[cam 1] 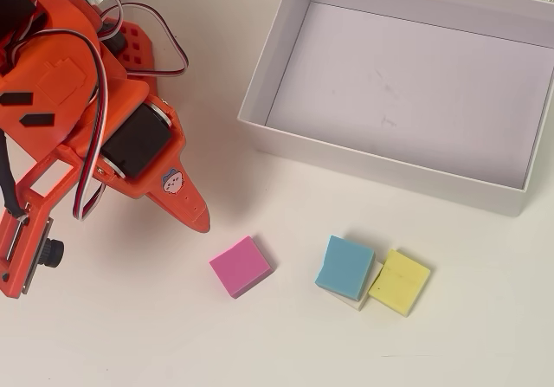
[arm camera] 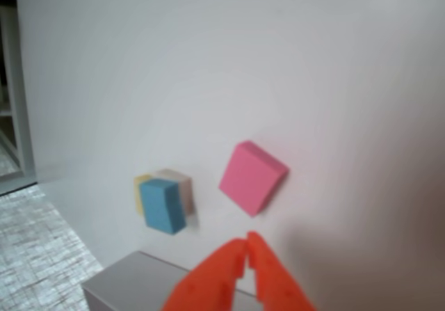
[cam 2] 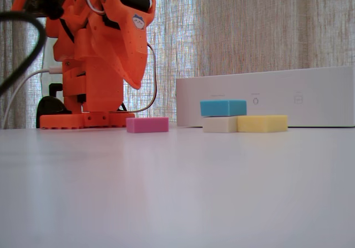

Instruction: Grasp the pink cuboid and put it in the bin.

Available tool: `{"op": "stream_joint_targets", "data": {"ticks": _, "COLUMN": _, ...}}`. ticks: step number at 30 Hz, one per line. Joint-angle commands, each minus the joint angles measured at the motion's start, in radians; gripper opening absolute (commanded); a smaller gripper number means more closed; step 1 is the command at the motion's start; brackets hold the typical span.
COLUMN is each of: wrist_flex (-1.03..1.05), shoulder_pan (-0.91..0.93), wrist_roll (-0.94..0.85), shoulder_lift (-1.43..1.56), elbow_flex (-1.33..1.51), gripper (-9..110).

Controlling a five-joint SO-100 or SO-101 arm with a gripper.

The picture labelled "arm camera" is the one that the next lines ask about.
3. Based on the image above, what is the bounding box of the beige woven curtain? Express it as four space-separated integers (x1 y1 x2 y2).
0 181 105 311

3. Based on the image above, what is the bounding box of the pink foam cuboid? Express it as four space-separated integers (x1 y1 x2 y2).
218 140 291 218

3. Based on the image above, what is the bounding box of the yellow foam cuboid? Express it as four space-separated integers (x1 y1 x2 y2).
133 173 154 216

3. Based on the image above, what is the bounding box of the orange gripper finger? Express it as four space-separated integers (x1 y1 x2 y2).
245 231 318 311
161 237 250 311

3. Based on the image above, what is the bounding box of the white foam cuboid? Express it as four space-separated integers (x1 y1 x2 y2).
152 168 194 216

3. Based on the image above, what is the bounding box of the white shelf frame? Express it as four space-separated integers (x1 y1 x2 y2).
0 0 38 186

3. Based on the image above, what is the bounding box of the white rectangular bin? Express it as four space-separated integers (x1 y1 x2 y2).
81 250 266 311

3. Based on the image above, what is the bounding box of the blue foam cuboid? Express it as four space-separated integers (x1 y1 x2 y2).
138 180 188 237

